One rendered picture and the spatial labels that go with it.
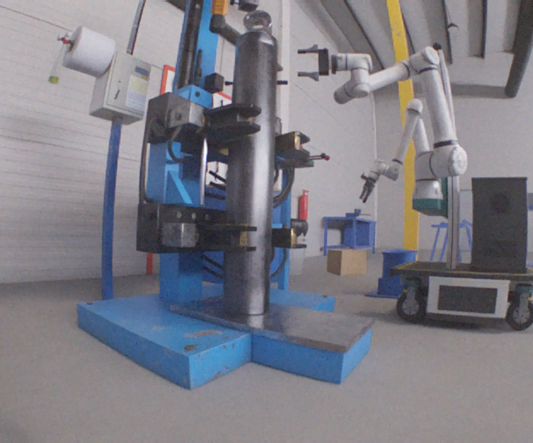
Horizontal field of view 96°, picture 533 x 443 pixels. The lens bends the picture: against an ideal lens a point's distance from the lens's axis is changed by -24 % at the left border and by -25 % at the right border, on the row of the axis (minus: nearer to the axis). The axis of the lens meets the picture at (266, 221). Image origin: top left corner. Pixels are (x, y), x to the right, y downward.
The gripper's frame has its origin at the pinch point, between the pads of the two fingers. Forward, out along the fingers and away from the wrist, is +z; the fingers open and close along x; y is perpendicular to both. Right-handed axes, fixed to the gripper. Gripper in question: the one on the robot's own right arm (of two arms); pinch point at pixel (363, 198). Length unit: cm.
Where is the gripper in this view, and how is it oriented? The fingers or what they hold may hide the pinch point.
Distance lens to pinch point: 249.2
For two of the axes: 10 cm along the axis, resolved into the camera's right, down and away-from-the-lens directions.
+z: -4.4, 9.0, 0.7
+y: 7.8, 4.1, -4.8
